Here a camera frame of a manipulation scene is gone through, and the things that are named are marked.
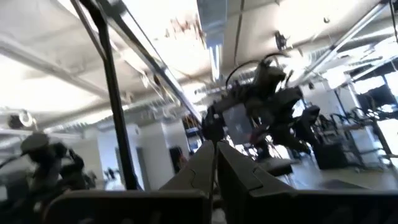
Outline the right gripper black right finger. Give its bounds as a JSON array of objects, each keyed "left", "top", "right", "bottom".
[{"left": 216, "top": 141, "right": 295, "bottom": 224}]

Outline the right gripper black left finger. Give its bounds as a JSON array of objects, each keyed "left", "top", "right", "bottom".
[{"left": 158, "top": 139, "right": 216, "bottom": 200}]

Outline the ceiling light fixture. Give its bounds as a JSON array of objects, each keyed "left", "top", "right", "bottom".
[{"left": 195, "top": 0, "right": 231, "bottom": 83}]

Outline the black aluminium rig frame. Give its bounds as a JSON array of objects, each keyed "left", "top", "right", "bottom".
[{"left": 70, "top": 0, "right": 203, "bottom": 191}]

